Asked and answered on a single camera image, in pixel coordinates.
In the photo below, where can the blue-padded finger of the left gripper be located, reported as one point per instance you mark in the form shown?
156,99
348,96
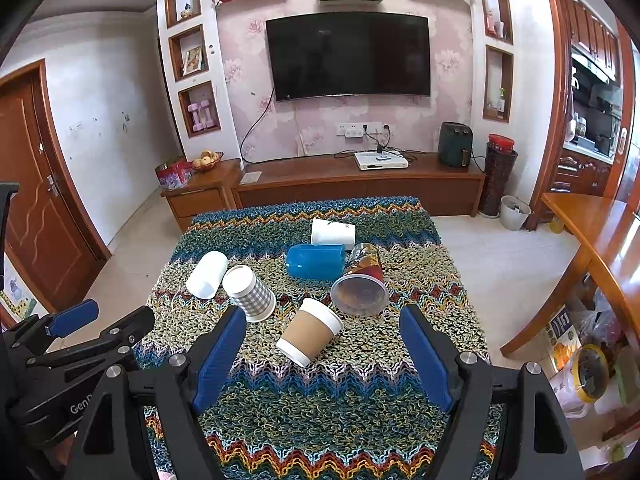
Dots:
64,323

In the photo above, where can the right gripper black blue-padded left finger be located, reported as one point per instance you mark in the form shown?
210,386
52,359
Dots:
112,441

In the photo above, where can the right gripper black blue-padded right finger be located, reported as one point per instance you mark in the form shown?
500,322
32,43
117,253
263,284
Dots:
534,439

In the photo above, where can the plain white cup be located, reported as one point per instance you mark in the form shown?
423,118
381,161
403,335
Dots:
207,275

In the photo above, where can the checkered white paper cup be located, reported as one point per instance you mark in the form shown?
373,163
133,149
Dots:
247,292

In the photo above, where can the brown sleeve paper cup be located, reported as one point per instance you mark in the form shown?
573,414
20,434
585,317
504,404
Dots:
310,331

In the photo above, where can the red patterned paper cup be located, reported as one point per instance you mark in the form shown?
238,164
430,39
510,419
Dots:
361,290

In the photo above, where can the blue plastic cup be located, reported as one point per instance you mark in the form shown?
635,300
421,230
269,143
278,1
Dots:
316,262

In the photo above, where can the white paper cup rear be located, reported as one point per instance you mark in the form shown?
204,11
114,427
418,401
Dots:
326,232

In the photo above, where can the brown wooden door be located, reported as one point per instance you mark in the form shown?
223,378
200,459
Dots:
50,238

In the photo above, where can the yellow tape roll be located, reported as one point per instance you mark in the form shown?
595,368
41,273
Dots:
589,371

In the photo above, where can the red gift tin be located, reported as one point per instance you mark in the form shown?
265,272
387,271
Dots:
176,173

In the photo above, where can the fruit basket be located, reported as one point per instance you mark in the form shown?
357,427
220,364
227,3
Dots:
206,161

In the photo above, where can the colourful zigzag knitted cloth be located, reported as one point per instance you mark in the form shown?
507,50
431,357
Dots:
358,410

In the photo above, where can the wooden dining table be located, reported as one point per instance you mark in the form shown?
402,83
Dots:
608,235

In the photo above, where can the white waste bin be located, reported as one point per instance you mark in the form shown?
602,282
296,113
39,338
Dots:
513,212

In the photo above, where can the pink dumbbells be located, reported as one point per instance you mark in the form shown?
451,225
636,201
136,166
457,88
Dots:
202,118

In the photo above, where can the wooden TV cabinet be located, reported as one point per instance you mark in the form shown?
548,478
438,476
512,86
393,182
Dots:
442,190

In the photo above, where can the dark wicker basket red lid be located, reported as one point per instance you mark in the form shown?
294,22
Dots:
500,159

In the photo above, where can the dark green air fryer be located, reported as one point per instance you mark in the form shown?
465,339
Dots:
455,144

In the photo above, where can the white set-top box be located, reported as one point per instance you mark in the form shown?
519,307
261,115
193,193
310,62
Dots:
380,161

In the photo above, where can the black flat-screen television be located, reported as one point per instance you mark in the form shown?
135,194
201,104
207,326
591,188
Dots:
349,54

